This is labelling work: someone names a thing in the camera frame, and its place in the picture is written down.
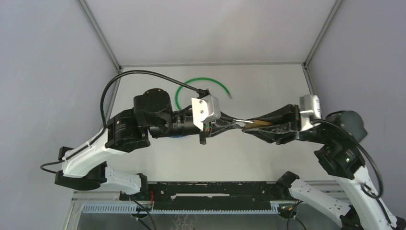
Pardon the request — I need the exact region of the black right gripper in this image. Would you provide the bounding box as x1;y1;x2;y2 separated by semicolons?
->
240;101;330;143

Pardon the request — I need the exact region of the large brass padlock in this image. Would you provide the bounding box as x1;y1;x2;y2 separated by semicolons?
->
232;119;272;129

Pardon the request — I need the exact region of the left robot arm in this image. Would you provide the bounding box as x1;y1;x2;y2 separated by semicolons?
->
55;88;239;200

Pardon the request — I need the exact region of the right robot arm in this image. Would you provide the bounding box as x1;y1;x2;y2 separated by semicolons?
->
243;104;406;230

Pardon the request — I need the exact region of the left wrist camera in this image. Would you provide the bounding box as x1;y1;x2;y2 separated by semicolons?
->
191;95;221;131

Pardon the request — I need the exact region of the right black camera cable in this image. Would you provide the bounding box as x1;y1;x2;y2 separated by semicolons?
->
312;119;384;200

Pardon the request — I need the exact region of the black camera cable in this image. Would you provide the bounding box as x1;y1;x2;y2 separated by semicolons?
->
40;69;210;174
312;119;384;200

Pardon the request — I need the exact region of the left black camera cable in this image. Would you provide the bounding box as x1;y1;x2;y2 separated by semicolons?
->
40;69;210;174

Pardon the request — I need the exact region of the green cable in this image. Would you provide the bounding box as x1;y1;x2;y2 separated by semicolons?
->
175;77;233;112

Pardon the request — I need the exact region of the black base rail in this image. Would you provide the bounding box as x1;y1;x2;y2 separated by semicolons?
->
119;181;295;210

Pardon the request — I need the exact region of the white slotted cable duct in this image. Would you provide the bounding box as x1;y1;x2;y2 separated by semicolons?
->
82;203;280;214

